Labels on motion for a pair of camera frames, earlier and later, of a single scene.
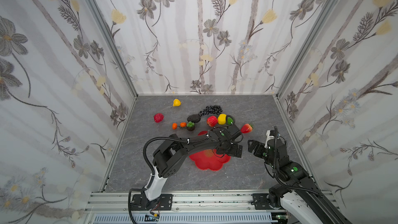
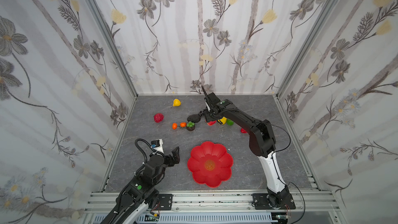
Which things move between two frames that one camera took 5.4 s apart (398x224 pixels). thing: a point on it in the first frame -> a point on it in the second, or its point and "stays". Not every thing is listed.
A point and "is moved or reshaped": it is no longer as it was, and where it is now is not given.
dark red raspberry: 158,117 stays
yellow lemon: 222,119 stays
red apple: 212,121 stays
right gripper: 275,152 -> 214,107
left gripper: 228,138 -> 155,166
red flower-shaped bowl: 209,158 is moved or reshaped
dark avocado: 194,117 stays
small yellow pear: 176,102 stays
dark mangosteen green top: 190,126 stays
